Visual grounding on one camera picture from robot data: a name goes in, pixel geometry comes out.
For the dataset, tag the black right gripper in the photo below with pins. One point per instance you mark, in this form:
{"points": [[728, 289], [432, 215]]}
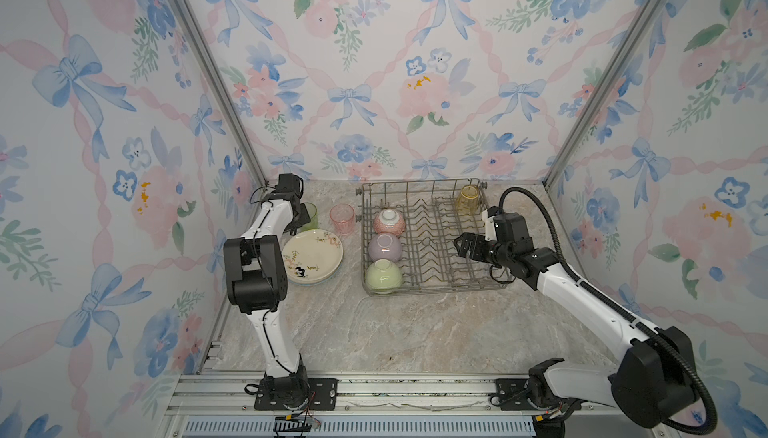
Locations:
{"points": [[467, 239]]}

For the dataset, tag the pink glass tumbler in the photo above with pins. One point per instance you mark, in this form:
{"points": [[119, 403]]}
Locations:
{"points": [[343, 218]]}

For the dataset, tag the cream flamingo plate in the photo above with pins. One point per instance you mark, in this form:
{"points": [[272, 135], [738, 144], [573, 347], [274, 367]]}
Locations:
{"points": [[314, 237]]}

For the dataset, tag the green glass tumbler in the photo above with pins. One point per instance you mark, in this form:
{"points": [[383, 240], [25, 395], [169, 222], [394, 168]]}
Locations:
{"points": [[313, 218]]}

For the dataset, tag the watermelon plate blue rim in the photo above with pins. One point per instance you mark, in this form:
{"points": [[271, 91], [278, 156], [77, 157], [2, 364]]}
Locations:
{"points": [[308, 266]]}

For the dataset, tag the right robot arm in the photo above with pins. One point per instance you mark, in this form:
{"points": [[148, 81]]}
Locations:
{"points": [[655, 377]]}

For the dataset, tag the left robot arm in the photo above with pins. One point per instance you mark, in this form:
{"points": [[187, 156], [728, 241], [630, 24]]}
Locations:
{"points": [[257, 282]]}

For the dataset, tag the amber glass tumbler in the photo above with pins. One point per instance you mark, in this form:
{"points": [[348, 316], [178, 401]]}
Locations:
{"points": [[468, 201]]}

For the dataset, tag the pink patterned bowl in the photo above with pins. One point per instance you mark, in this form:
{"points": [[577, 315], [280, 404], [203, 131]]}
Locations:
{"points": [[389, 221]]}

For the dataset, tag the lilac ceramic bowl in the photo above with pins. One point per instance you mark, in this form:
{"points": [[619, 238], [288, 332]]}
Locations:
{"points": [[385, 246]]}

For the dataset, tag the green ceramic bowl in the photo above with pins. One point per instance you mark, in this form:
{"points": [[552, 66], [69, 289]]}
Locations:
{"points": [[383, 277]]}

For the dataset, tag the grey wire dish rack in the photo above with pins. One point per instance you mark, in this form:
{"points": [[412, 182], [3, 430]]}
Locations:
{"points": [[430, 263]]}

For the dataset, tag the aluminium right corner post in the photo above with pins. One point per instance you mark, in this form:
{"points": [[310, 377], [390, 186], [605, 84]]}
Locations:
{"points": [[640, 25]]}

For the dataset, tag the aluminium corner post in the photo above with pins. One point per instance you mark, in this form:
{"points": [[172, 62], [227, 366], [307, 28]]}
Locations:
{"points": [[205, 59], [640, 25]]}

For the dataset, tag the aluminium left corner post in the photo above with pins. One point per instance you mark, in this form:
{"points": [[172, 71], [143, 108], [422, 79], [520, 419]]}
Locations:
{"points": [[205, 59]]}

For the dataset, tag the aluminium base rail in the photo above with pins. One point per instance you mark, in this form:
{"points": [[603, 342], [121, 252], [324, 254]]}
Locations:
{"points": [[223, 404]]}

